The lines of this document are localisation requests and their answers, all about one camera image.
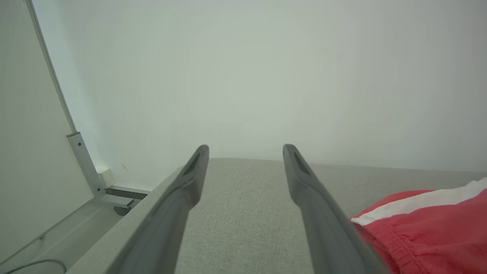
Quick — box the thin grey floor cable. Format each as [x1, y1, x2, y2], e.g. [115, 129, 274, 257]
[3, 258, 68, 274]

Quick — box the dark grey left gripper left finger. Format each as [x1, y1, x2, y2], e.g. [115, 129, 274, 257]
[106, 143, 210, 274]

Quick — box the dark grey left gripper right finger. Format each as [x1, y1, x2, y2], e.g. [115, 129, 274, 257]
[282, 143, 387, 274]

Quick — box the white partition panel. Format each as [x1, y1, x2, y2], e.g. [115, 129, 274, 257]
[0, 0, 95, 267]

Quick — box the metal corner bracket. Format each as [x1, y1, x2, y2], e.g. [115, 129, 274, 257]
[66, 132, 107, 199]

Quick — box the grey metal panel foot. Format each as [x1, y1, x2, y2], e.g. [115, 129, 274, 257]
[100, 185, 150, 217]

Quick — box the red shorts white stripe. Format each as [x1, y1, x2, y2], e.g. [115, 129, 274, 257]
[349, 177, 487, 274]

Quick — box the grey fabric sofa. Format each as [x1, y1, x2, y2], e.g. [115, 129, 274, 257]
[67, 158, 487, 274]

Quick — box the small white corner block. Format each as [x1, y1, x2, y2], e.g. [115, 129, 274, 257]
[97, 167, 115, 189]

